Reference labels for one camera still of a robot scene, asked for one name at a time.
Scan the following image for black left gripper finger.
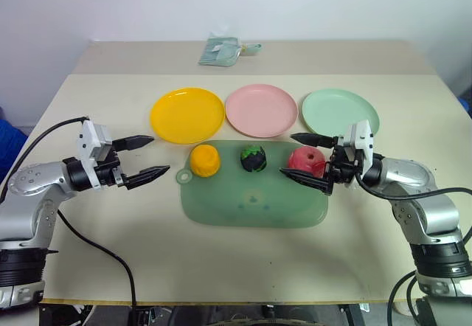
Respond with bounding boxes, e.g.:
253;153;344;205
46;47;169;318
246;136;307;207
112;134;155;153
123;164;171;190

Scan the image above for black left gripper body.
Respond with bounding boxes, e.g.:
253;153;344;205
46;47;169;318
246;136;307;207
94;139;130;190

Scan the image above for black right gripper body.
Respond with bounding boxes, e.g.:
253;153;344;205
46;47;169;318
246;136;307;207
324;136;364;195

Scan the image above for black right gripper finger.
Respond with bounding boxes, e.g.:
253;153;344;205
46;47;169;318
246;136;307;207
280;168;331;196
290;132;339;148

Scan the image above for light green plastic plate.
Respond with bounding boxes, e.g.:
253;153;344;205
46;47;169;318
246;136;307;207
302;89;381;139

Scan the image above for yellow plastic plate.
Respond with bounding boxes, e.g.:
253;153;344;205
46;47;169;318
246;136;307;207
150;87;226;145

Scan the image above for green and black toy fruit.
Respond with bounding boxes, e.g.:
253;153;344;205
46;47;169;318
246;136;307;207
240;145;267;173

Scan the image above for yellow toy fruit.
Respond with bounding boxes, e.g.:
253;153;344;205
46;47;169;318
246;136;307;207
190;144;222;178

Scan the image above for pink plastic plate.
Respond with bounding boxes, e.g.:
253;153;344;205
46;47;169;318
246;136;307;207
225;84;299;138

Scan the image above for red toy apple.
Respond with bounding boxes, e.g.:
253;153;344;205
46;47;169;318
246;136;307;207
287;146;327;178

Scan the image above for translucent green cutting board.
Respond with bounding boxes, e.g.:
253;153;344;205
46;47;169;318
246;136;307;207
176;139;330;229

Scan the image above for blue fabric object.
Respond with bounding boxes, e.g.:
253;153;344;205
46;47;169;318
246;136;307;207
0;119;29;190

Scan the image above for small teal scoop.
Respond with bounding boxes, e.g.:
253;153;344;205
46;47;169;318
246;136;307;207
239;41;263;56

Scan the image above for teal packaged cloth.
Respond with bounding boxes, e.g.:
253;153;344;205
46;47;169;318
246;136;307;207
198;32;243;67

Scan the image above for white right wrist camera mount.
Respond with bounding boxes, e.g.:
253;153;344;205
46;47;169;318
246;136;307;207
339;119;375;178

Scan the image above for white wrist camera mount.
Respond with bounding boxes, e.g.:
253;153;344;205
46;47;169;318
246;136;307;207
339;119;375;178
76;119;114;168

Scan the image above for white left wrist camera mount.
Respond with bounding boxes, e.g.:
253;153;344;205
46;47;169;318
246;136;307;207
76;119;114;168

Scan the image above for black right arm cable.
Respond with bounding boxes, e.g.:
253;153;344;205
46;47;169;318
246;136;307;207
353;173;472;198

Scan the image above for thin black looped cable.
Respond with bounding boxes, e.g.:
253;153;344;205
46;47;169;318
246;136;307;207
386;269;421;326

